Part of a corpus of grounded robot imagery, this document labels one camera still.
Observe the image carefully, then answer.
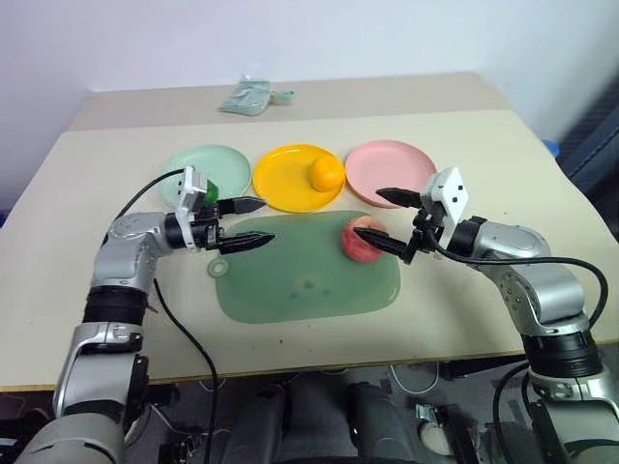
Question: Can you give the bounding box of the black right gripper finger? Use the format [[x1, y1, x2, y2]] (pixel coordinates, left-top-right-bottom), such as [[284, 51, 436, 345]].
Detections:
[[353, 228, 416, 266], [375, 188, 423, 210]]

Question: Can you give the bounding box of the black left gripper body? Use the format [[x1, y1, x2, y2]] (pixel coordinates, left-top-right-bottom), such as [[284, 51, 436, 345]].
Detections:
[[189, 200, 228, 253]]

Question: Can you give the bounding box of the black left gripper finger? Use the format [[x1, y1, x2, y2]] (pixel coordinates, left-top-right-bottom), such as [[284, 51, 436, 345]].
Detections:
[[217, 195, 268, 217], [220, 232, 277, 256]]

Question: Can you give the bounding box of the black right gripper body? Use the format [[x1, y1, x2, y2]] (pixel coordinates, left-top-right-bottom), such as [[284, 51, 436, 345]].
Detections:
[[404, 205, 449, 256]]

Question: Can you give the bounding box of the pink plate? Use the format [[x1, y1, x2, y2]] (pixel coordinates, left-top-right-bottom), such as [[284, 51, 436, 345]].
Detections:
[[344, 139, 439, 210]]

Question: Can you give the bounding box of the light green plate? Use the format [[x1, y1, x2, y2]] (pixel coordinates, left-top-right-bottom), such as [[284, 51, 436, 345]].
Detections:
[[158, 143, 252, 206]]

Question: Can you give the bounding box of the yellow plate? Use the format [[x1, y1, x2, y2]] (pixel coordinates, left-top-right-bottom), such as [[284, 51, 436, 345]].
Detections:
[[252, 143, 345, 214]]

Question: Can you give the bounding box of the red peach fruit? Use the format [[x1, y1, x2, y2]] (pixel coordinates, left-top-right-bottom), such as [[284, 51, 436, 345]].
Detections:
[[340, 215, 389, 264]]

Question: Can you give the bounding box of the green cutting board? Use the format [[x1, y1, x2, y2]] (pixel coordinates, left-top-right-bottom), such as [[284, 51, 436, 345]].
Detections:
[[206, 209, 403, 323]]

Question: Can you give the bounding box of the orange fruit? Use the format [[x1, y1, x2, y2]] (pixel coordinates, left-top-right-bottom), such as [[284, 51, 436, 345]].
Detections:
[[309, 156, 344, 192]]

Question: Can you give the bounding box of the teal plastic packet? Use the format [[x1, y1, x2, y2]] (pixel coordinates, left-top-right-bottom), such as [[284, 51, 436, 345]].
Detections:
[[217, 74, 298, 117]]

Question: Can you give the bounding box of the dark rounded robot leg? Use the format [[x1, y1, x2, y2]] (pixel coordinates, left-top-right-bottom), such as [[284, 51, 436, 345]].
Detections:
[[345, 381, 431, 464]]

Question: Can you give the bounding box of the black office chair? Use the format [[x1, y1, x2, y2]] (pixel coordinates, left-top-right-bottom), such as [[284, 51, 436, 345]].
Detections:
[[555, 81, 619, 199]]

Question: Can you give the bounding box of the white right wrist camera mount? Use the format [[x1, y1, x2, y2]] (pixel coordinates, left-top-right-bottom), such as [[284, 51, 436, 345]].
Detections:
[[419, 165, 469, 250]]

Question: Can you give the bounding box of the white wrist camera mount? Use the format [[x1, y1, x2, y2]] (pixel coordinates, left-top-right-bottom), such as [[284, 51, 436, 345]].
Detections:
[[173, 165, 210, 222], [419, 165, 469, 250]]

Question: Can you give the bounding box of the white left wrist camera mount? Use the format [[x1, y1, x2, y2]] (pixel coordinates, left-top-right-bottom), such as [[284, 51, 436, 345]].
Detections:
[[173, 165, 210, 222]]

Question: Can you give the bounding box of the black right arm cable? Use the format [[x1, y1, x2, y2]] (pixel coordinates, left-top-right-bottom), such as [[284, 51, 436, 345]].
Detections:
[[425, 231, 609, 436]]

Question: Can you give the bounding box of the white floor cable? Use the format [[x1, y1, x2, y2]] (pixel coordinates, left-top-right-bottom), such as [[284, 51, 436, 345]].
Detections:
[[389, 360, 441, 395]]

